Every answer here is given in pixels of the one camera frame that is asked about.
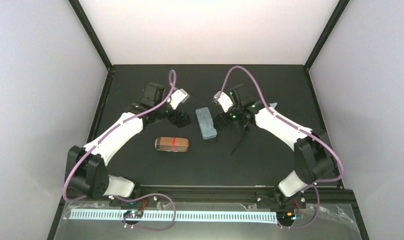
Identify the blue-grey glasses case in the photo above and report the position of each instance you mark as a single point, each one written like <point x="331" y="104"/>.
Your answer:
<point x="206" y="123"/>

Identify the left black frame post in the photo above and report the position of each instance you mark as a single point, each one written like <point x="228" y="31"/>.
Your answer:
<point x="87" y="26"/>

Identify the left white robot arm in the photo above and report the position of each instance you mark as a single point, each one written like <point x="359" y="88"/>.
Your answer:
<point x="88" y="164"/>

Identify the black sunglasses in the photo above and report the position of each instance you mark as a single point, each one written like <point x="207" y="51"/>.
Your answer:
<point x="233" y="134"/>

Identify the white slotted cable duct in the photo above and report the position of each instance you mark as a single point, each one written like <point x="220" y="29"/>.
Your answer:
<point x="177" y="216"/>

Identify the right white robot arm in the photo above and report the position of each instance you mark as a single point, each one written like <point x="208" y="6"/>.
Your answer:
<point x="312" y="160"/>

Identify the brown plaid glasses case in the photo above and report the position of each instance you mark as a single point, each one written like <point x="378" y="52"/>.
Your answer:
<point x="172" y="144"/>

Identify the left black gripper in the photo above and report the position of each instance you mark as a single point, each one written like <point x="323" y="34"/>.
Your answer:
<point x="183" y="123"/>

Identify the black frame post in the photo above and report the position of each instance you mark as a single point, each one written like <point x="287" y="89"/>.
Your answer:
<point x="87" y="26"/>
<point x="326" y="32"/>

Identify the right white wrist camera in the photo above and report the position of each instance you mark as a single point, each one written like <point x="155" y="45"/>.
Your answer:
<point x="223" y="100"/>

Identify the left small circuit board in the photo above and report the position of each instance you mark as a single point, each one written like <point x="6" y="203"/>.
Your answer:
<point x="133" y="214"/>

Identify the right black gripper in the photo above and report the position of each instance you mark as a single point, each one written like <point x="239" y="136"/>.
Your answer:
<point x="233" y="124"/>

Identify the black front frame rail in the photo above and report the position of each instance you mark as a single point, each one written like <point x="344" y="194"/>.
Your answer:
<point x="341" y="221"/>

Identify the small circuit board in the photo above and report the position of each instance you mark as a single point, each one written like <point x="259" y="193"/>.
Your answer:
<point x="133" y="214"/>
<point x="288" y="216"/>

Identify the right small circuit board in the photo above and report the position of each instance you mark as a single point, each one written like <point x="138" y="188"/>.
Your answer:
<point x="288" y="216"/>

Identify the right black frame post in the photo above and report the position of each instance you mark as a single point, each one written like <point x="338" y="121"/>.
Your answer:
<point x="326" y="32"/>

